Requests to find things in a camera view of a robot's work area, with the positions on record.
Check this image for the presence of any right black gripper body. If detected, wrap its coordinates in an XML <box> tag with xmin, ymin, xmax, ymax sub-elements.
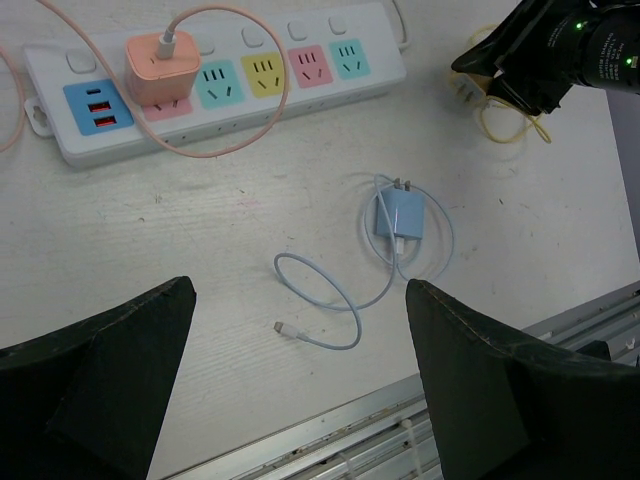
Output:
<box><xmin>489</xmin><ymin>1</ymin><xmax>600</xmax><ymax>115</ymax></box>

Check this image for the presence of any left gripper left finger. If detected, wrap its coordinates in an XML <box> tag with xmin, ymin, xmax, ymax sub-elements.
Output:
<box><xmin>1</xmin><ymin>276</ymin><xmax>196</xmax><ymax>479</ymax></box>

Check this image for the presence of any blue charger plug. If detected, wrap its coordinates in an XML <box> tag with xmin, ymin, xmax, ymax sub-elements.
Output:
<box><xmin>374</xmin><ymin>175</ymin><xmax>426</xmax><ymax>241</ymax></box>

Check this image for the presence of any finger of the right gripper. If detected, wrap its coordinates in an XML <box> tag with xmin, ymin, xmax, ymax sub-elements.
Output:
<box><xmin>451</xmin><ymin>22</ymin><xmax>520</xmax><ymax>77</ymax></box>

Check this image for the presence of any pink charger plug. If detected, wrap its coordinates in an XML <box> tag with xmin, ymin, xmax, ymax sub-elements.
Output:
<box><xmin>125</xmin><ymin>31</ymin><xmax>202</xmax><ymax>107</ymax></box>

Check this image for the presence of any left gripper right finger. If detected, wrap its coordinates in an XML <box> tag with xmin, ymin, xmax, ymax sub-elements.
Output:
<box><xmin>406</xmin><ymin>279</ymin><xmax>639</xmax><ymax>479</ymax></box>

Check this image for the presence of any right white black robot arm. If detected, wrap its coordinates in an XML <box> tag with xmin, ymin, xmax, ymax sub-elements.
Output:
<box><xmin>451</xmin><ymin>0</ymin><xmax>639</xmax><ymax>116</ymax></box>

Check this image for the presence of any white power strip cord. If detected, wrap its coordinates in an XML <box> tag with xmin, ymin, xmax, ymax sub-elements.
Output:
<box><xmin>387</xmin><ymin>0</ymin><xmax>412</xmax><ymax>54</ymax></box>

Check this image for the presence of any white colourful power strip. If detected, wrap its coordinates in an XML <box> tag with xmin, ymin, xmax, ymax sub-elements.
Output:
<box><xmin>24</xmin><ymin>3</ymin><xmax>407</xmax><ymax>168</ymax></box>

